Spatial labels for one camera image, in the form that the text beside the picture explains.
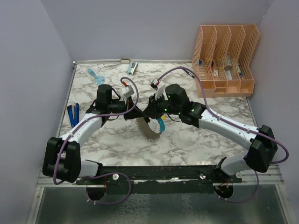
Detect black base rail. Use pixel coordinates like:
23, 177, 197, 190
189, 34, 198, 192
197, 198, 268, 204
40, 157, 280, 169
76, 165, 242, 194

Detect purple cable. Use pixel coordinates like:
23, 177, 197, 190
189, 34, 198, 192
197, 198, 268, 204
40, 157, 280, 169
154, 66, 290, 203
53, 77, 140, 206

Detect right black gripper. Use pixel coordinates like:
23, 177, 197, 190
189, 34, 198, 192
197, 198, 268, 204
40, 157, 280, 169
142, 92, 181, 119

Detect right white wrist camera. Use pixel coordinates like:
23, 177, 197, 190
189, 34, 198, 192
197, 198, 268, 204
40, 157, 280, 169
150, 79, 166, 100

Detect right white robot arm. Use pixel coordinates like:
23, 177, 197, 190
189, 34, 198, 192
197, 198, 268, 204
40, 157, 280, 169
143, 84, 278, 182

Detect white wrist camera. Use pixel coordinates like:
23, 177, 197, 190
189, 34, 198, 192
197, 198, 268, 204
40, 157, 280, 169
150, 79, 166, 100
121, 85, 135, 98

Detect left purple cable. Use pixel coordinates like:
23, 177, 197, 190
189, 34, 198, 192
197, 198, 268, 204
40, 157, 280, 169
53, 77, 140, 206

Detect items in organizer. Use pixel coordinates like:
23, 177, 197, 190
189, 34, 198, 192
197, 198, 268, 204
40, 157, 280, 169
192, 49, 240, 81

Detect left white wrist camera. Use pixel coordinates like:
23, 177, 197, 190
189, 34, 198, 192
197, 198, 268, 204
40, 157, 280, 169
121, 85, 135, 98

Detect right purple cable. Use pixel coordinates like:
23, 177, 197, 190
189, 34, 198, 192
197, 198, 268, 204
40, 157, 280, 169
154, 66, 290, 203

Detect orange desk file organizer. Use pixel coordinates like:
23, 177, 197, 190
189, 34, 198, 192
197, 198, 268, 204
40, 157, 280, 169
192, 25, 260, 98

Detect blue packaged item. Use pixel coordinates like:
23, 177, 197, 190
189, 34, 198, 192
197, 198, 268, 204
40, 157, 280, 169
86, 68, 106, 86

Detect light blue white stapler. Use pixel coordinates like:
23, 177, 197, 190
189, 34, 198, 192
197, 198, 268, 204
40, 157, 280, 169
128, 61, 138, 75

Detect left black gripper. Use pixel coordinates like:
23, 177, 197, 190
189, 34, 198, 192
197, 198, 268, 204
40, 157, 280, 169
107, 95, 143, 120

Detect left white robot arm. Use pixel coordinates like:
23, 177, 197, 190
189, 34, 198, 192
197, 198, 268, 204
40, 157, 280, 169
43, 84, 142, 185

